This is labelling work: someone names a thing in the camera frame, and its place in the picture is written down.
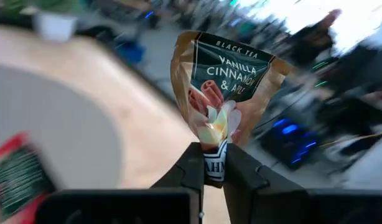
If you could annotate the round grey placemat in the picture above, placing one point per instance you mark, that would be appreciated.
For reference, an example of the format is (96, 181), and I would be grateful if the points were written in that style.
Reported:
(54, 124)

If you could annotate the black computer case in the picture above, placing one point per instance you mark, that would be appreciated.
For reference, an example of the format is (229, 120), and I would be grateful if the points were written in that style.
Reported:
(290, 143)

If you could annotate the red strawberry tea packet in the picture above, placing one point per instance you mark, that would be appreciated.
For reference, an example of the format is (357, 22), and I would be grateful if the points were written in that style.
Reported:
(16, 180)

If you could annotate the person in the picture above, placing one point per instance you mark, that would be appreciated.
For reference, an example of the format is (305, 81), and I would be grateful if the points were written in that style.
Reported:
(315, 37)

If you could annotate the brown tea packet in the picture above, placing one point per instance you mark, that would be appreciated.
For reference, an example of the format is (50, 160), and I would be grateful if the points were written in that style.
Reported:
(228, 84)

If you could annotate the green plant in white pot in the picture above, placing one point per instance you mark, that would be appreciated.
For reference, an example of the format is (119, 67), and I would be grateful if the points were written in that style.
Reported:
(54, 21)

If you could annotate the blue plastic bin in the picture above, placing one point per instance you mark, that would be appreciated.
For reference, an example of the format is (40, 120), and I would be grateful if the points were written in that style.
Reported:
(130, 51)

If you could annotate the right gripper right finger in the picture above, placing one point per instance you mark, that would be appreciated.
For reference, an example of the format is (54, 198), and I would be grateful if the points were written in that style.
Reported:
(253, 189)

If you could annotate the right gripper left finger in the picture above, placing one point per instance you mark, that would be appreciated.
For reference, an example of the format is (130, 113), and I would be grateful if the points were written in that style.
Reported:
(188, 174)

